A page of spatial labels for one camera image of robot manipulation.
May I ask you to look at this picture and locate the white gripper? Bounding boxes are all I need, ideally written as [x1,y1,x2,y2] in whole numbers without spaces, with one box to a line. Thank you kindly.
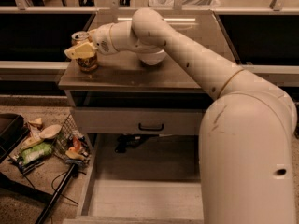
[64,23,116,60]

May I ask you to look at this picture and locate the orange soda can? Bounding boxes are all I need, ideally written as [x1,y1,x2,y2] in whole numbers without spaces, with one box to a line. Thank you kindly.
[71,31,98,73]

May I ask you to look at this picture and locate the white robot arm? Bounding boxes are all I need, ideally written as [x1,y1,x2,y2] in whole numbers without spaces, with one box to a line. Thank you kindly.
[64,8,297,224]

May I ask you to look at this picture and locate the grey drawer cabinet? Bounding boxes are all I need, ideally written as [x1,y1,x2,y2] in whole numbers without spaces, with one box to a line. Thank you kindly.
[58,9,242,161]

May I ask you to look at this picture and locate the grey closed upper drawer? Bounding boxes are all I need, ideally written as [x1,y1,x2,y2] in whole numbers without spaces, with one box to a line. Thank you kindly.
[71,107,204,135]

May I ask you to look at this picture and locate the grey open lower drawer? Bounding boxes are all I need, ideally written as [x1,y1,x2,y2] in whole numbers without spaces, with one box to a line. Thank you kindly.
[63,134,204,224]

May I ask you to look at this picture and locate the white ceramic bowl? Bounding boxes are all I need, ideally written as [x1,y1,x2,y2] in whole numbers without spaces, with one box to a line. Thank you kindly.
[137,50,166,65]

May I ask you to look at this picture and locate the small white bowl on floor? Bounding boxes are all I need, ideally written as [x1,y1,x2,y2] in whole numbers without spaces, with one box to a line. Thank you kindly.
[39,124,62,139]

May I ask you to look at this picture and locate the black object under cabinet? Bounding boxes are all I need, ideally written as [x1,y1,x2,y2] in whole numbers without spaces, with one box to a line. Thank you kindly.
[115,134,154,153]

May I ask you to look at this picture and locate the black bin at left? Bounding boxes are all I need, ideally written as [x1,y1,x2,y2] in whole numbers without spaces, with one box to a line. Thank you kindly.
[0,113,29,163]

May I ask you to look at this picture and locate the green snack bag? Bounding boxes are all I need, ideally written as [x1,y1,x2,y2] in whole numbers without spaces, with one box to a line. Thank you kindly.
[21,142,52,165]

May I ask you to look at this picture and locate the black pole on floor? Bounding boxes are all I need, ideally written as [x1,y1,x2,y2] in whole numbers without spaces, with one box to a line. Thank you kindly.
[35,164,77,224]

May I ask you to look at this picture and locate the black drawer handle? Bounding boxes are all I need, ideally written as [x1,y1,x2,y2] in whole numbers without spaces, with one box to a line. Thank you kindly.
[138,123,164,132]

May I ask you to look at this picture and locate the wire mesh basket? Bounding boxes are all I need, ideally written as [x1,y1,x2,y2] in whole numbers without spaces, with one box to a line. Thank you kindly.
[54,115,91,167]

